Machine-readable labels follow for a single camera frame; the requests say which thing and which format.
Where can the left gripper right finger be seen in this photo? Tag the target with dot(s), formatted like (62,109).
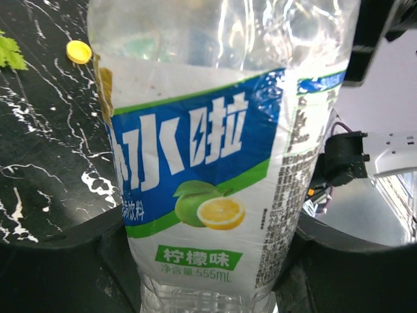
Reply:
(327,270)

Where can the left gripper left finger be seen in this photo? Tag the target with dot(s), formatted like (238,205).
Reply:
(87,268)

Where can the clear bottle blue cap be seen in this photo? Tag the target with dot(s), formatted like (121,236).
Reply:
(216,112)

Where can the yellow bottle cap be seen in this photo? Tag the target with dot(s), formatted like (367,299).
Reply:
(78,52)

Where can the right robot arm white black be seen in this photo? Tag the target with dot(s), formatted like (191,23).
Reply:
(356,155)

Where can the black marble mat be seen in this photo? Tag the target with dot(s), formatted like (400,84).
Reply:
(56,162)

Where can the toy green onion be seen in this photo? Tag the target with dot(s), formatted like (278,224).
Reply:
(11,55)

